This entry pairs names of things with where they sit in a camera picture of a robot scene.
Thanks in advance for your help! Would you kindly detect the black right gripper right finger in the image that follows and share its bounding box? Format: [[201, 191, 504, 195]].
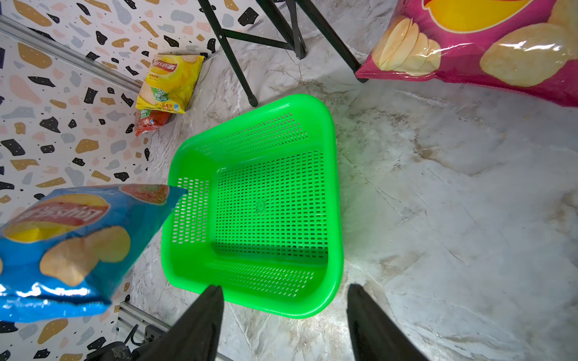
[[347, 284, 427, 361]]

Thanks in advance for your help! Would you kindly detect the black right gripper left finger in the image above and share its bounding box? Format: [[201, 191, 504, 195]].
[[139, 285, 224, 360]]

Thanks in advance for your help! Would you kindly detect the blue chips bag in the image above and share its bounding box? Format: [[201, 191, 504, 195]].
[[1, 184, 186, 323]]

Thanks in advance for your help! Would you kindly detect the red chips bag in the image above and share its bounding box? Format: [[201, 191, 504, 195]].
[[134, 110, 172, 136]]

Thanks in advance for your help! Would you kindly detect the yellow chips bag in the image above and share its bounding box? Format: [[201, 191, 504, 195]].
[[135, 54, 205, 114]]

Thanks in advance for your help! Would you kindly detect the pink chips bag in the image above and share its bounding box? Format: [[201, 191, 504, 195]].
[[356, 0, 577, 108]]

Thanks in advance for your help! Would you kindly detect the green plastic basket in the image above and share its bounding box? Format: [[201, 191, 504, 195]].
[[161, 94, 344, 319]]

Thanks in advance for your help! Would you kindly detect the black perforated music stand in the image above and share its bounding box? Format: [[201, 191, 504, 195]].
[[199, 0, 361, 108]]

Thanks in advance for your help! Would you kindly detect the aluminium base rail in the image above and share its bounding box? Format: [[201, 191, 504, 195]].
[[85, 301, 236, 361]]

